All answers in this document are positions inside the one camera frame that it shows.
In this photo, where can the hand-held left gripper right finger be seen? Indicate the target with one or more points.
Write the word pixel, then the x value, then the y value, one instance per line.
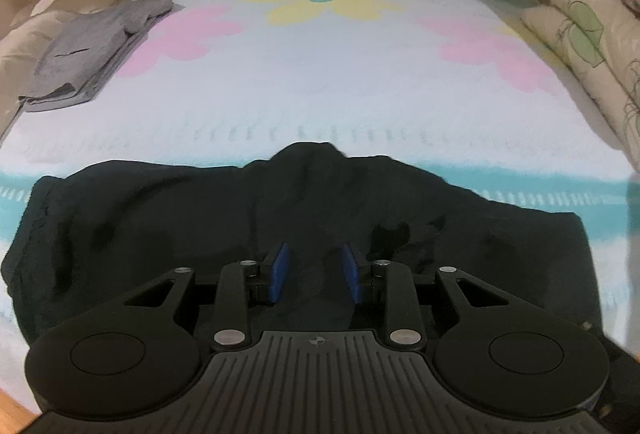
pixel 351 274

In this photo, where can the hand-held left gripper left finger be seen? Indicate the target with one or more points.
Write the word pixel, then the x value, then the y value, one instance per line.
pixel 277 274

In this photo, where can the black pants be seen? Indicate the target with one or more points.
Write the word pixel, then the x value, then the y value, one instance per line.
pixel 150 224

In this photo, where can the floral bed sheet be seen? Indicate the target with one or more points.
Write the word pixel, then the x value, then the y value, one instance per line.
pixel 320 79

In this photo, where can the folded grey garment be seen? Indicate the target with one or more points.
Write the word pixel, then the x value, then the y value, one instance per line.
pixel 85 49

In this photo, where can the folded white printed quilt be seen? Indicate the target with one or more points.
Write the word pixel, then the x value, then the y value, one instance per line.
pixel 565 14

